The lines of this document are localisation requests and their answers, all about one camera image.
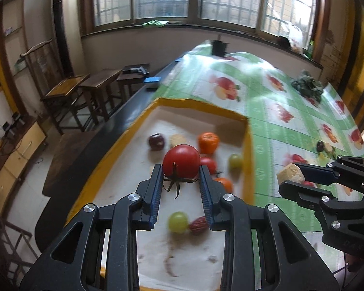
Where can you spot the red tomato with stem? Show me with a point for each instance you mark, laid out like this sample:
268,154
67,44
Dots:
211,164

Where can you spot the pale fruit chunk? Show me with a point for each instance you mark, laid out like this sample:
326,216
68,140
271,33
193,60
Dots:
177,139
290,172
328,148

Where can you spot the black cup on table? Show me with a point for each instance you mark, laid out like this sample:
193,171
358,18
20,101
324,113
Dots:
219,47

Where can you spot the small dark stool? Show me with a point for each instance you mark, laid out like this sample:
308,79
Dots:
131,75

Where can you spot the dark plum in pile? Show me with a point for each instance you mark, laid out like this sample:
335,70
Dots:
320,146

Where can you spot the wooden stool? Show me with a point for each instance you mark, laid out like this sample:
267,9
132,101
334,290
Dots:
98,94

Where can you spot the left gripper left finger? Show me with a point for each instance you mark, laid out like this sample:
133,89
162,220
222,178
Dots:
97,249

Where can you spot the white box with yellow rim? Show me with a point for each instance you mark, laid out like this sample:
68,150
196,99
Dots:
174,261

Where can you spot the wooden chair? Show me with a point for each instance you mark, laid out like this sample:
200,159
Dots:
59,94

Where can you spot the dark red plum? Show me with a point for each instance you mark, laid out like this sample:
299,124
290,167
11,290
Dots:
156,142

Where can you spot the fruit-print green tablecloth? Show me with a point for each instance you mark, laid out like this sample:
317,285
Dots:
285,126

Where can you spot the tall standing air conditioner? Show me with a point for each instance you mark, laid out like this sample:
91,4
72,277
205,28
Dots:
67,37

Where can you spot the green cloth on windowsill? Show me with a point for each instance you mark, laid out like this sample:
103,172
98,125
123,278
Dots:
155,23

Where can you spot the blue sponge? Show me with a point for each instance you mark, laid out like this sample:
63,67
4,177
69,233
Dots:
152,80

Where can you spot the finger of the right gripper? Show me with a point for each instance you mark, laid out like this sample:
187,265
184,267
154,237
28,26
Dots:
305,196
318,174

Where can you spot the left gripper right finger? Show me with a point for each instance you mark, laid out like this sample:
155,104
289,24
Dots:
261,242

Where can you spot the low wooden cabinet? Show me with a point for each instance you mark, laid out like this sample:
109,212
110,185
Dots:
15,157

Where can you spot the small orange tangerine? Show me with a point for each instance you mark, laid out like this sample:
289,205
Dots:
227,184

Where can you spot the green round fruit in box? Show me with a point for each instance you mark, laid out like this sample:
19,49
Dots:
235,162

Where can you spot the leafy green vegetable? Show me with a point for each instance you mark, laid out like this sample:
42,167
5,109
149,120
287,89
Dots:
307,86

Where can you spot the pale fruit chunk back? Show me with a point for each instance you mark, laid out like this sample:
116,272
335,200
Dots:
328,148

